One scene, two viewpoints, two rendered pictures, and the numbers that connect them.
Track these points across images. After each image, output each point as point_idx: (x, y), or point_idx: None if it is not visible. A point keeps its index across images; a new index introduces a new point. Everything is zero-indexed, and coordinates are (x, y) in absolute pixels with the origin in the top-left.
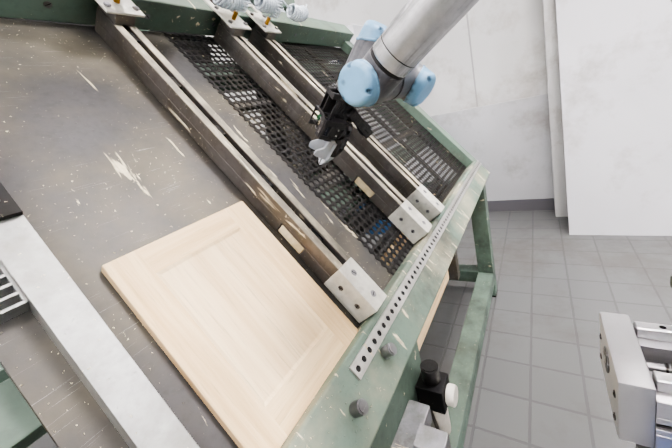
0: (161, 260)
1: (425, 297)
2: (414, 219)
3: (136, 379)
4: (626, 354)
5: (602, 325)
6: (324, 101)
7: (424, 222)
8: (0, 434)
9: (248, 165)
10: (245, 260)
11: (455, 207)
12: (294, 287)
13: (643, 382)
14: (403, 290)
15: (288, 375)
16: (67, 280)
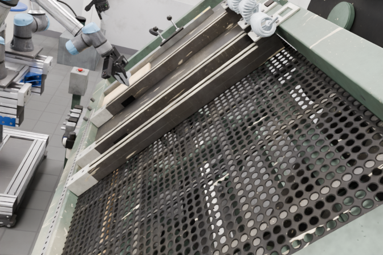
0: (143, 70)
1: (76, 143)
2: (86, 148)
3: None
4: (25, 86)
5: (25, 91)
6: (117, 52)
7: (80, 155)
8: None
9: (149, 70)
10: None
11: (55, 212)
12: None
13: (27, 83)
14: (85, 131)
15: (108, 100)
16: (146, 58)
